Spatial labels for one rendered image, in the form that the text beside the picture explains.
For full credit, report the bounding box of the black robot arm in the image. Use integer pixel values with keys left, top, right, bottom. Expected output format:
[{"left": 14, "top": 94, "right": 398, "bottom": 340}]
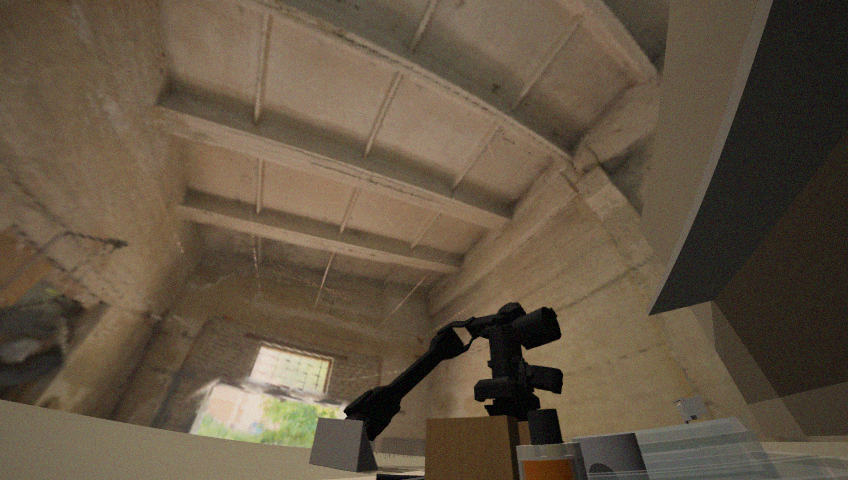
[{"left": 344, "top": 302, "right": 563, "bottom": 441}]

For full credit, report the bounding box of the black curved bar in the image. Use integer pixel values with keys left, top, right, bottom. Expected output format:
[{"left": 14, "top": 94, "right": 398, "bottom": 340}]
[{"left": 376, "top": 474, "right": 423, "bottom": 480}]

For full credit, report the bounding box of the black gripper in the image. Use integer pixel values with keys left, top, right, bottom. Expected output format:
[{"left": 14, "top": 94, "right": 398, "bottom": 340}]
[{"left": 474, "top": 351, "right": 541, "bottom": 422}]

